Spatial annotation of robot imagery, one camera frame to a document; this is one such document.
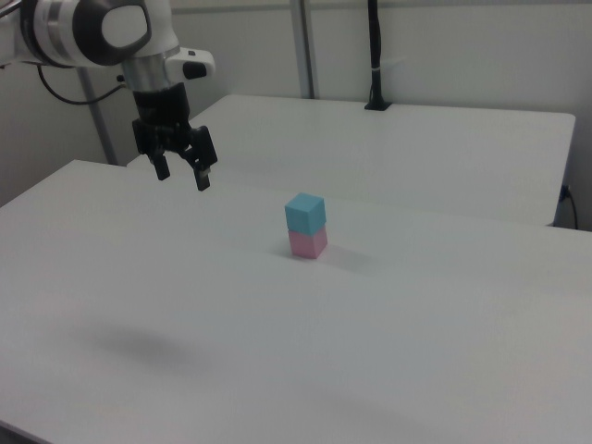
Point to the pink cube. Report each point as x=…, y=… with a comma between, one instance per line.
x=307, y=244

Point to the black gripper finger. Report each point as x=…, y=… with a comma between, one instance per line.
x=162, y=168
x=203, y=152

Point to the blue cube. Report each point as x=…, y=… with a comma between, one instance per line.
x=303, y=215

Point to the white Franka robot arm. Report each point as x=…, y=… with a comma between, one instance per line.
x=69, y=28

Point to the black camera stand pole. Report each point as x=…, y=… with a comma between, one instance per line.
x=375, y=46

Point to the grey metal partition post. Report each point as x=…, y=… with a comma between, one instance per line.
x=99, y=125
x=304, y=46

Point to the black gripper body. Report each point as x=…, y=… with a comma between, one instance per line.
x=162, y=111

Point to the white side table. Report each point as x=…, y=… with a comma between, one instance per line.
x=416, y=152

